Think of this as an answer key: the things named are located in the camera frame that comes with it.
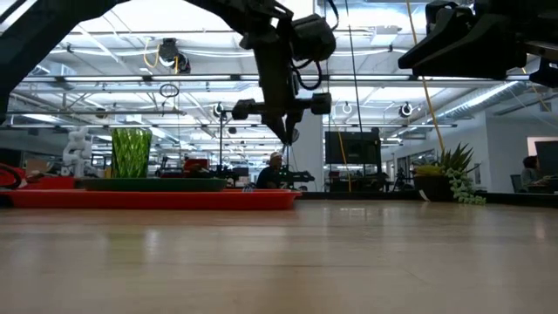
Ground thin orange hanging cable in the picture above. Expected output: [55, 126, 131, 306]
[331, 117, 352, 193]

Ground yellow hanging cable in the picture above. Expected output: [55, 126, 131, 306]
[405, 0, 446, 153]

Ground black hanging cable loop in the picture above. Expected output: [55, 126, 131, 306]
[158, 83, 180, 99]

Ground black aluminium table frame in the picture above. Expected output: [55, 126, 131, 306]
[300, 190, 558, 208]

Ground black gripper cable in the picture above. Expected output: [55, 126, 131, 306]
[290, 59, 324, 92]

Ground red plastic tray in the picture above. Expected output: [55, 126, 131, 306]
[0, 188, 303, 213]

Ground silver ventilation duct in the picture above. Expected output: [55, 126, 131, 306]
[435, 78, 558, 123]

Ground white square column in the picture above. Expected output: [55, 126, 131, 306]
[289, 88, 325, 192]

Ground red background trays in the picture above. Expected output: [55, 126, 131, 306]
[182, 158, 209, 174]

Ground green translucent plastic cup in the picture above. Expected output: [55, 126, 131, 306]
[110, 127, 153, 180]

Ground red low object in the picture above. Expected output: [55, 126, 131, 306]
[25, 176, 76, 191]

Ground black monitor on stand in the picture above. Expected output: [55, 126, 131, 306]
[324, 128, 383, 167]

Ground black metal frame rig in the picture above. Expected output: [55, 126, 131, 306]
[219, 107, 291, 175]

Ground long ceiling light bar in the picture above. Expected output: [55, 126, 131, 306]
[12, 74, 531, 85]

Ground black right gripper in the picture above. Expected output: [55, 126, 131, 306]
[398, 0, 558, 88]

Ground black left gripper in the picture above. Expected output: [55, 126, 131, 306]
[230, 60, 332, 145]

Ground white robot figure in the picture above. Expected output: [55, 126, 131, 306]
[62, 126, 93, 179]

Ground red round object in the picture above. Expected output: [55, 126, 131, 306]
[0, 163, 28, 191]

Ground green plastic plate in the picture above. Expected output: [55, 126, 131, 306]
[76, 177, 229, 194]

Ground black cable with coil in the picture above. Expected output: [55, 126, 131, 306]
[345, 0, 364, 133]

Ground black desk monitor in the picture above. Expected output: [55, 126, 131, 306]
[534, 140, 558, 180]

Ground potted succulent plant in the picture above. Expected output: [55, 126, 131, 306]
[412, 142, 487, 207]

